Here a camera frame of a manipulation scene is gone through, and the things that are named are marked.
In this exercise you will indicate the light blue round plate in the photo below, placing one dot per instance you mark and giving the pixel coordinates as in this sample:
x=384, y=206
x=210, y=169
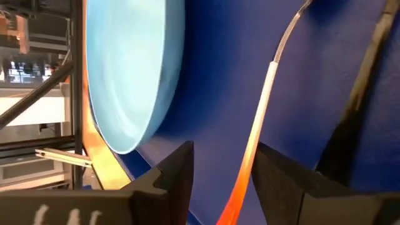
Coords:
x=125, y=78

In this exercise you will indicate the black aluminium table frame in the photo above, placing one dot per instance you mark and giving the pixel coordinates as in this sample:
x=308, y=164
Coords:
x=76, y=93

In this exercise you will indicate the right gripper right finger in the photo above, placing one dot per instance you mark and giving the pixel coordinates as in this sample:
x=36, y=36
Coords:
x=297, y=200

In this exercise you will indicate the dark blue plastic tray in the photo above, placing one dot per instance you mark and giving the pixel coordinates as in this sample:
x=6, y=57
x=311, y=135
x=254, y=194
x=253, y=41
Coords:
x=225, y=78

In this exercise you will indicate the silver aluminium bar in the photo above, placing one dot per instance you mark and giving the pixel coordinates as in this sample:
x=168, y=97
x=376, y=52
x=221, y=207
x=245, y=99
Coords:
x=62, y=157

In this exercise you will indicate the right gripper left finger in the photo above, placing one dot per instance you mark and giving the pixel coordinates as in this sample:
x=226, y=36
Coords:
x=168, y=193

